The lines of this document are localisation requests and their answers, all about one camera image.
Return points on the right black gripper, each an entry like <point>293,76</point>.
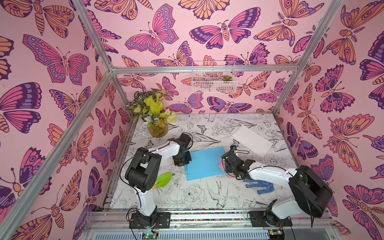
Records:
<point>229,162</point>

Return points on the small succulent in basket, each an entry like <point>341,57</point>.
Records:
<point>227,78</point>

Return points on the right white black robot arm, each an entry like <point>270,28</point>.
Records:
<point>310,194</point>

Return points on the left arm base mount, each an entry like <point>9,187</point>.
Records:
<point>159,220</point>

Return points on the pink cloth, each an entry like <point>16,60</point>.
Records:
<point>222,166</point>

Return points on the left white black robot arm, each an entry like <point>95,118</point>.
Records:
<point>142,173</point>

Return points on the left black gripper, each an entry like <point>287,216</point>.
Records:
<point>189,159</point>

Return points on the potted plant glass vase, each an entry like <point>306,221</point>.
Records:
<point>148,106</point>

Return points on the blue-edged drawing tablet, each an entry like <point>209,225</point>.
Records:
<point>205,163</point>

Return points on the white wire wall basket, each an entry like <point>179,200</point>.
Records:
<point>208,79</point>

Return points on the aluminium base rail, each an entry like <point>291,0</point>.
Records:
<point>243,224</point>

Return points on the green trowel yellow handle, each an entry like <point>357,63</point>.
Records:
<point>163,180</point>

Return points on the white drawing tablet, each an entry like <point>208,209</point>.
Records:
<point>252,141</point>

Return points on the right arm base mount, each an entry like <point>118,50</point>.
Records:
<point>267,218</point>

